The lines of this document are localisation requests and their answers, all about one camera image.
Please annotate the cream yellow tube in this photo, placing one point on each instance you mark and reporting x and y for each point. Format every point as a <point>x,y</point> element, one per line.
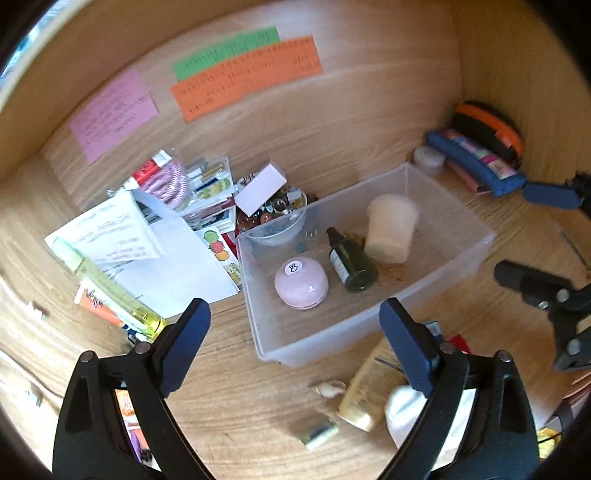
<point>364,392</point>

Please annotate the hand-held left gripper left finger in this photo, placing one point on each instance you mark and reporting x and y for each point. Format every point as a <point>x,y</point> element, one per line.
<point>184,341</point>

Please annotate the pink flat pouch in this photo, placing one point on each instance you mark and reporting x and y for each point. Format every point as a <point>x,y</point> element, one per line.
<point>466,177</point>

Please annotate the fruit sticker sheet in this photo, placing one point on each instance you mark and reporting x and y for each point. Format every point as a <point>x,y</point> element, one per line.
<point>217,247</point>

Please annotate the orange white tube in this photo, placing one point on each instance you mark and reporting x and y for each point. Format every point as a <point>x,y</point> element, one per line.
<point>97,304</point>

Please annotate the white rectangular box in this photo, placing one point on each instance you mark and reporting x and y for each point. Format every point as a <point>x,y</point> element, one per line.
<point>258,191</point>

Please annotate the small white jar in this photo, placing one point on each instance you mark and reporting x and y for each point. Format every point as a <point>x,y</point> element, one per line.
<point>428,159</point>

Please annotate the folded printed paper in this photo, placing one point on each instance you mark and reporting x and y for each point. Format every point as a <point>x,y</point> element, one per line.
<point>115,230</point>

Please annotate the small glass vial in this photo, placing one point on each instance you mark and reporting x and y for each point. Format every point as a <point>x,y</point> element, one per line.
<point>318,433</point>

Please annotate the yellow packet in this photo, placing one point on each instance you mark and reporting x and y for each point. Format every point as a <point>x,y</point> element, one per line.
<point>548,441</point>

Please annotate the wooden desktop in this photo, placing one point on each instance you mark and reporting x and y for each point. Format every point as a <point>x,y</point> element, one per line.
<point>231,415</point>

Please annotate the blue pencil case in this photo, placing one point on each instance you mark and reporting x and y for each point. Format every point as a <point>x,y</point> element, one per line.
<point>466,159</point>

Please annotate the pink round case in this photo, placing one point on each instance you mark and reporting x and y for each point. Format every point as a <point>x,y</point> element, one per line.
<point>300,286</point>

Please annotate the small seashell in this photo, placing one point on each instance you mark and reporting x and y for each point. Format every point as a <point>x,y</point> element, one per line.
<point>330,389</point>

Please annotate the clear packet of small items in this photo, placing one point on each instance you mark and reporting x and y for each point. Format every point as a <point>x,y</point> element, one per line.
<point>210,177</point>

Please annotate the yellow clear tube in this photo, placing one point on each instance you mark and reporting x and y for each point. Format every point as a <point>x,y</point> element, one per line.
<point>111,286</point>

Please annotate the white paper sheet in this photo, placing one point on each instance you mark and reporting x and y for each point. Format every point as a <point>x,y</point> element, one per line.
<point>194,272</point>

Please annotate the orange paper note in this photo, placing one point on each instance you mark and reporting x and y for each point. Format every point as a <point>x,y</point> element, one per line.
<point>249,81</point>

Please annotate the pink paper note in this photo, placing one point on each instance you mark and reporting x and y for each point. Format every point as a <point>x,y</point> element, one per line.
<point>113,115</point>

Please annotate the black orange round case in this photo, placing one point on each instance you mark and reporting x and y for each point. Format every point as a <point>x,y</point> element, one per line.
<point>485,122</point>

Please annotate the dark green dropper bottle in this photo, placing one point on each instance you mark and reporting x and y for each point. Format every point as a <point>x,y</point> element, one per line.
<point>353,265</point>

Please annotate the white round bottle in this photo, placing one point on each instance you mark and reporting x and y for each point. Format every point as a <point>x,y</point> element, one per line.
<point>401,410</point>

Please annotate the small red item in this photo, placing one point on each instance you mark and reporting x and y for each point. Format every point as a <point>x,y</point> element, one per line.
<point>459,344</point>

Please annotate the cream frosted cup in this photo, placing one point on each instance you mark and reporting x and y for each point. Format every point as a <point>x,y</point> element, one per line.
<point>390,230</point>

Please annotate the green paper note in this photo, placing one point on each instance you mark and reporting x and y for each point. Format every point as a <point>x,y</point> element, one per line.
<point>221,53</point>

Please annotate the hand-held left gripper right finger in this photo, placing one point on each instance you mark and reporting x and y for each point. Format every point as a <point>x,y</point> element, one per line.
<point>408,346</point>

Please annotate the clear plastic bin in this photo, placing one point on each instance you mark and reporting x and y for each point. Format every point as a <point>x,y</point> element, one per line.
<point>323,332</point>

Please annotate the clear small bowl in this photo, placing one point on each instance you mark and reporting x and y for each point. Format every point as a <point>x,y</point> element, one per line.
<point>277,234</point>

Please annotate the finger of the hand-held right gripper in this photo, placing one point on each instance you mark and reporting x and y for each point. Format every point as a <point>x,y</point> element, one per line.
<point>549,194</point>
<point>531,281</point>

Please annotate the clear bowl of trinkets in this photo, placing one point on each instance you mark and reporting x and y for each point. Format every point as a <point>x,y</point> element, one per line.
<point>277,203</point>

